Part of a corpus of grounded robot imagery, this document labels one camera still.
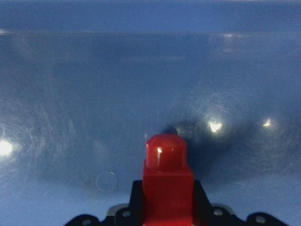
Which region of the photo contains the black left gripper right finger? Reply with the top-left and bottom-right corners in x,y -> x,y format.
193,180 -> 286,226

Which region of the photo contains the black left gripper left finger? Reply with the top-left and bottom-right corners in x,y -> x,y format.
66,180 -> 143,226

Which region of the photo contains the red block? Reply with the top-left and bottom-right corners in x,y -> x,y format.
142,134 -> 194,226

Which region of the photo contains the blue plastic tray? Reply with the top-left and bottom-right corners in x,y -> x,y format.
0,0 -> 301,226

